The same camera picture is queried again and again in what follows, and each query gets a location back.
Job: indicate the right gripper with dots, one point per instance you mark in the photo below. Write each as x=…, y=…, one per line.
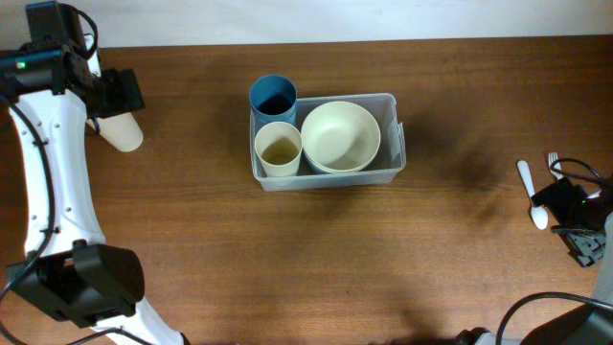
x=557, y=196

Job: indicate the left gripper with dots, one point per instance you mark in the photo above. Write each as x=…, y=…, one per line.
x=126, y=102

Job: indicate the cream cup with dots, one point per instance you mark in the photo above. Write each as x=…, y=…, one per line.
x=121, y=131
x=279, y=147

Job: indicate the white plastic spoon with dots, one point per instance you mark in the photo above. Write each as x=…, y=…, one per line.
x=538, y=214

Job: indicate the white plastic fork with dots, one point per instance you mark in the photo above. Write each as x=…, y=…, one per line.
x=554, y=166

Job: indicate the blue cup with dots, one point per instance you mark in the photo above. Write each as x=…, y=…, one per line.
x=273, y=98
x=261, y=125

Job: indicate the blue bowl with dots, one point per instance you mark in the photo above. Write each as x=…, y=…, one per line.
x=309, y=167

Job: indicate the cream bowl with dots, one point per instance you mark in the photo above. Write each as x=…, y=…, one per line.
x=341, y=159
x=340, y=123

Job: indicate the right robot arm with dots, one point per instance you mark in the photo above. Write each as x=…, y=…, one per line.
x=589, y=323

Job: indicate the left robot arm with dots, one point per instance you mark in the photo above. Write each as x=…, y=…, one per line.
x=54, y=87

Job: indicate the clear plastic storage container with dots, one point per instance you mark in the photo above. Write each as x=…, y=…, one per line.
x=390, y=160

